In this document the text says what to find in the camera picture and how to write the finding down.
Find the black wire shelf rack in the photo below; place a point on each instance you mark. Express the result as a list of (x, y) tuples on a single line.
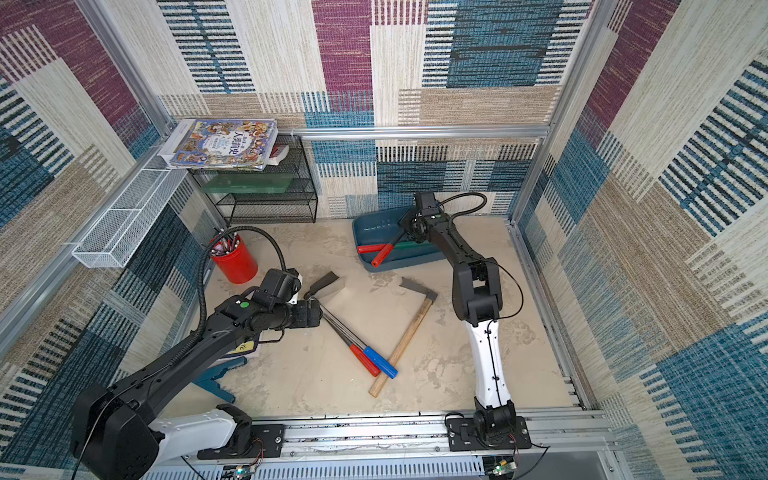
[(280, 193)]

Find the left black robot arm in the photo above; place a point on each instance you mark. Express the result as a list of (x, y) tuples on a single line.
[(117, 433)]

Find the red pen cup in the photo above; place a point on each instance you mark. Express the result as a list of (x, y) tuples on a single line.
[(233, 258)]

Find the green hoe red grip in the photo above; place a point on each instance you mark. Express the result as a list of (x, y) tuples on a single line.
[(375, 248)]

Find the colourful picture book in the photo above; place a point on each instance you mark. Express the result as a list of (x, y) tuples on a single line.
[(250, 144)]

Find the chrome hoe blue grip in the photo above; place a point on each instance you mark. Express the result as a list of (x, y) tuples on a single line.
[(326, 286)]

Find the green tray on shelf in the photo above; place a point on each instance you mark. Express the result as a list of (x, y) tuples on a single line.
[(248, 184)]

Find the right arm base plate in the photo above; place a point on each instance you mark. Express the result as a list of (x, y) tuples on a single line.
[(466, 434)]

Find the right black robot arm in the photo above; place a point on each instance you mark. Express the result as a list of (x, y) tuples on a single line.
[(477, 299)]

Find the teal plastic clamp tool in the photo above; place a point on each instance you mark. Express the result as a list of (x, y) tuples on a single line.
[(209, 379)]

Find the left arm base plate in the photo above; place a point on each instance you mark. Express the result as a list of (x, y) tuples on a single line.
[(260, 441)]

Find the wooden handle dark hoe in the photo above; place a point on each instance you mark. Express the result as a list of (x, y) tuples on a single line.
[(429, 297)]

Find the blue book on table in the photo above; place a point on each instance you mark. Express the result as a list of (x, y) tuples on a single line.
[(245, 348)]

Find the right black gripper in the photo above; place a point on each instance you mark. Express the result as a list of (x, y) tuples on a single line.
[(411, 222)]

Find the teal plastic storage box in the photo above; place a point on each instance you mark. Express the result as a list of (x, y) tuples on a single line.
[(377, 229)]

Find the grey hoe red grip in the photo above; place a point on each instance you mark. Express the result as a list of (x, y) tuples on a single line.
[(357, 352), (387, 249)]

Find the white wire mesh basket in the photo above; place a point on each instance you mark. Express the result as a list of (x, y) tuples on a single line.
[(115, 237)]

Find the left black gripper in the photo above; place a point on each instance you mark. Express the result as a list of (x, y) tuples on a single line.
[(306, 321)]

